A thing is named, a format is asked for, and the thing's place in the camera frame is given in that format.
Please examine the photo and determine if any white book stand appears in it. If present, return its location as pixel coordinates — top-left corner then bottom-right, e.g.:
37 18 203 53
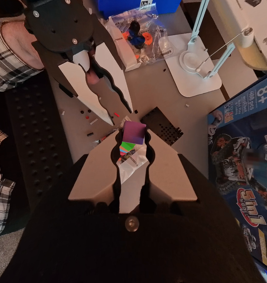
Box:
159 0 254 98

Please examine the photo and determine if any blue toy robot box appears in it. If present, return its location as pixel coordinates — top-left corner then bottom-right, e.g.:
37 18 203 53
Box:
207 71 267 266

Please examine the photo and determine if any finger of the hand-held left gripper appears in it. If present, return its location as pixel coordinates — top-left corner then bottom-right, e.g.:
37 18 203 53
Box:
58 50 115 127
92 42 133 114

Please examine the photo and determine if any blue plastic bin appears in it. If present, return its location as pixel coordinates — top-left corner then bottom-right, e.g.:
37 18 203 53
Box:
98 0 182 20

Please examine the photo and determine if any purple foam cube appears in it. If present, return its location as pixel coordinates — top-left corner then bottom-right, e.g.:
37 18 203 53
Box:
122 120 147 145

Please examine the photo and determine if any black perforated building plate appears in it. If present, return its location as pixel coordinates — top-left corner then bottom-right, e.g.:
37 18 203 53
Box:
140 107 184 146

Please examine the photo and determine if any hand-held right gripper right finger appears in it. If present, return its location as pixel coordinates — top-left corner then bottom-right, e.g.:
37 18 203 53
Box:
140 128 198 213

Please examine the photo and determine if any person's plaid shirt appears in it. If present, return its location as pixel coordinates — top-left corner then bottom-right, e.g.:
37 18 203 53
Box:
0 126 16 238

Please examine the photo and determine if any clear bag of building parts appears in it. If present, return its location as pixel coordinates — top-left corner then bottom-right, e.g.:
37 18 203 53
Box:
90 119 147 184

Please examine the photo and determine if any white instruction booklet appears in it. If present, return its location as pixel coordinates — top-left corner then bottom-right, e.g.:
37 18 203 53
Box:
210 0 267 69

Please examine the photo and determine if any person's left hand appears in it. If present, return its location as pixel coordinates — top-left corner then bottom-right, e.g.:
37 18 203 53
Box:
2 21 45 70

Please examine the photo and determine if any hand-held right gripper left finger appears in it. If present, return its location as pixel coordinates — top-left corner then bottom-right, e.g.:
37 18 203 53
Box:
68 129 122 214

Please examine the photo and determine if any clear printed plastic bag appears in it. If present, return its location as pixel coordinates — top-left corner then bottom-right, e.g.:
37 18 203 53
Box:
104 2 176 72

